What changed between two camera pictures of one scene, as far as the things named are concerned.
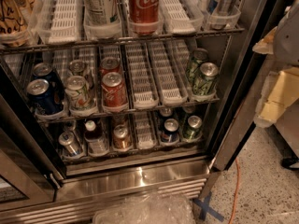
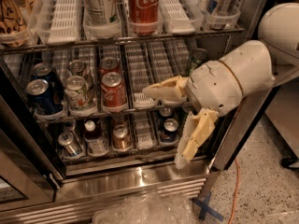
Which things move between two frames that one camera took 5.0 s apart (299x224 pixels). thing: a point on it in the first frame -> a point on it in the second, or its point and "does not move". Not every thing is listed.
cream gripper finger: [265, 46] -> [171, 91]
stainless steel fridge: [109, 90] does not move
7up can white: [78, 93] does not move
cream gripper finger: [279, 91] -> [199, 127]
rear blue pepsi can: [45, 71] does not move
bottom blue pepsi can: [171, 133] does not move
